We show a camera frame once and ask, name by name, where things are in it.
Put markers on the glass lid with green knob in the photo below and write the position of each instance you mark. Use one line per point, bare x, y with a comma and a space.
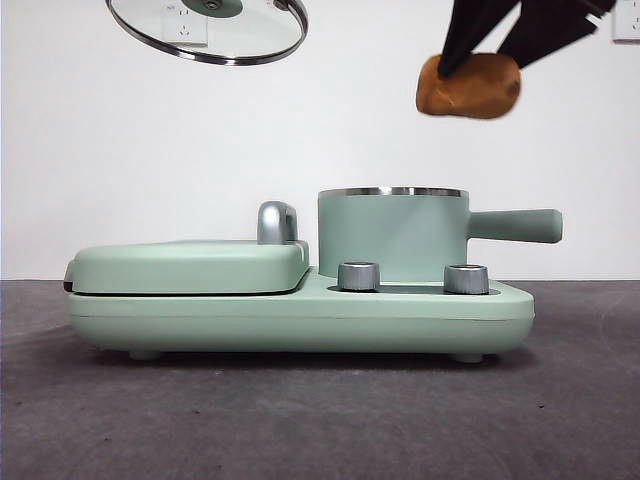
260, 35

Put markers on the green griddle cover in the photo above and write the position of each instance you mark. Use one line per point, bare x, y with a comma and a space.
175, 267

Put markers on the brown potato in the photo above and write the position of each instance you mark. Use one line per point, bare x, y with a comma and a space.
475, 90

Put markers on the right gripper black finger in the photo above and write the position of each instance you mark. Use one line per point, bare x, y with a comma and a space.
475, 20
550, 25

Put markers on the green breakfast machine base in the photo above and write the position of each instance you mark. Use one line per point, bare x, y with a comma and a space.
300, 320

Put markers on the silver control knob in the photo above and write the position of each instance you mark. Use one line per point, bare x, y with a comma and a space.
359, 277
466, 280

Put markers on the white wall socket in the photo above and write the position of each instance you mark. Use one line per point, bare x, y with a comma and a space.
629, 27
185, 27

